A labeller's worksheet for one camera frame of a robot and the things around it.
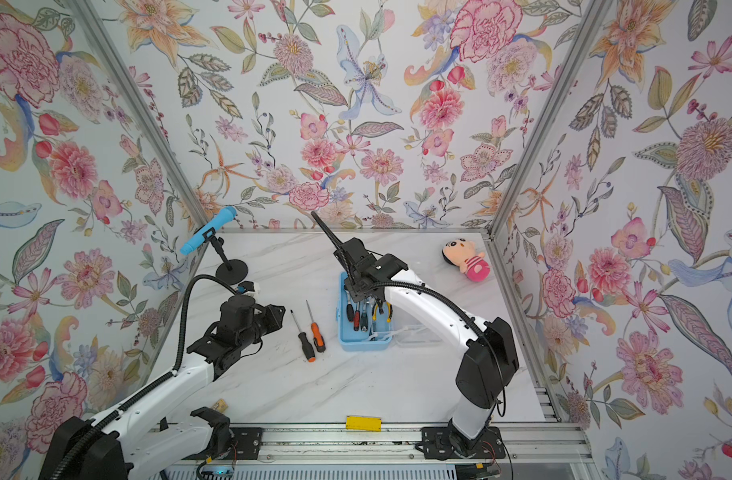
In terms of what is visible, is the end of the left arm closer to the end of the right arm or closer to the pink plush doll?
the end of the right arm

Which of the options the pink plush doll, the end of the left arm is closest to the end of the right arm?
the end of the left arm

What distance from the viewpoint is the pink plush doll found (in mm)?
1054
